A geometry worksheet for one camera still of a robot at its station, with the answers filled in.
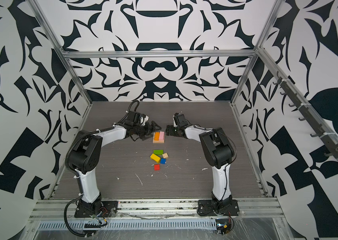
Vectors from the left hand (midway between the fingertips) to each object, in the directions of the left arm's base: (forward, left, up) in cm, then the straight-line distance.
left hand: (159, 128), depth 93 cm
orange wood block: (-2, +2, -6) cm, 7 cm away
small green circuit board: (-48, -30, -11) cm, 57 cm away
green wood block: (-11, +1, -9) cm, 14 cm away
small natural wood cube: (-14, -3, -9) cm, 17 cm away
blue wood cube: (-17, -2, -9) cm, 19 cm away
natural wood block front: (-4, 0, -8) cm, 9 cm away
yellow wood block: (-15, +2, -7) cm, 17 cm away
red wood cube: (-20, +2, -11) cm, 23 cm away
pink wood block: (0, -1, -8) cm, 8 cm away
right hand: (+4, -7, -7) cm, 10 cm away
